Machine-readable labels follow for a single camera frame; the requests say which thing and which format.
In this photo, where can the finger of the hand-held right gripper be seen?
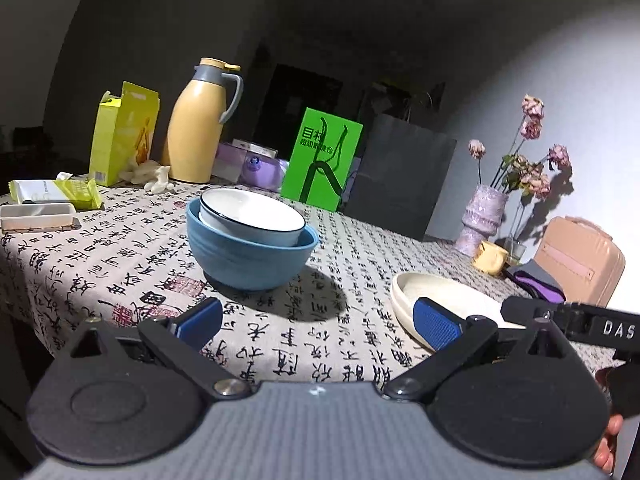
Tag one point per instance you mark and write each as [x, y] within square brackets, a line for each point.
[545, 316]

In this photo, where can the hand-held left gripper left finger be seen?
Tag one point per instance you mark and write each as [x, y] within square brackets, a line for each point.
[202, 319]

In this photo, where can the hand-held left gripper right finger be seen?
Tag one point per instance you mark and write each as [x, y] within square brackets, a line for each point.
[437, 324]

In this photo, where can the blue bowl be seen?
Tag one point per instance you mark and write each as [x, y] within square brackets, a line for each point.
[250, 267]

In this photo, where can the person's right hand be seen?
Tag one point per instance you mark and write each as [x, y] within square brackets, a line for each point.
[610, 442]

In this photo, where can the grey and purple cloth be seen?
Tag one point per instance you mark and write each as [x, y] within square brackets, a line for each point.
[537, 282]

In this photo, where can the pink ribbed case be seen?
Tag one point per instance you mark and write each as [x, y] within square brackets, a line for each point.
[580, 260]

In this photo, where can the clear drinking glass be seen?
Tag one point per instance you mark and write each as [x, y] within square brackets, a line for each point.
[516, 250]

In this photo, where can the yellow mug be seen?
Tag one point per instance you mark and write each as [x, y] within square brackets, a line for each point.
[489, 257]

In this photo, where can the dried pink flowers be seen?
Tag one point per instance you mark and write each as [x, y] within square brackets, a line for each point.
[532, 175]

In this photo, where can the black paper bag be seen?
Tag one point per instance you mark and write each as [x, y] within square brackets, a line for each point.
[400, 180]

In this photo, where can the crumpled white tissue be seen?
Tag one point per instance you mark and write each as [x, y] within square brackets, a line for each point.
[150, 175]

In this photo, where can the purple tissue pack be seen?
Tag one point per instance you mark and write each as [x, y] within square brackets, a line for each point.
[255, 172]

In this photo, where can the small white box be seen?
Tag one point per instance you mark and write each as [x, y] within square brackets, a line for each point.
[255, 147]

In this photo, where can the yellow thermos jug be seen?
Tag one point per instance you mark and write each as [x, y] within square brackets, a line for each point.
[195, 130]

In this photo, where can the yellow-green and white packet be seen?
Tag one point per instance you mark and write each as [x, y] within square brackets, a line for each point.
[55, 192]

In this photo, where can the white rectangular tray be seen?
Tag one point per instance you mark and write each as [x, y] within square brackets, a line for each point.
[35, 217]

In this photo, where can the yellow-green carton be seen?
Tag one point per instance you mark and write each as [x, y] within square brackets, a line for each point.
[120, 140]

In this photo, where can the green paper bag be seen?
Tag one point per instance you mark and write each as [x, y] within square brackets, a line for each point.
[320, 160]

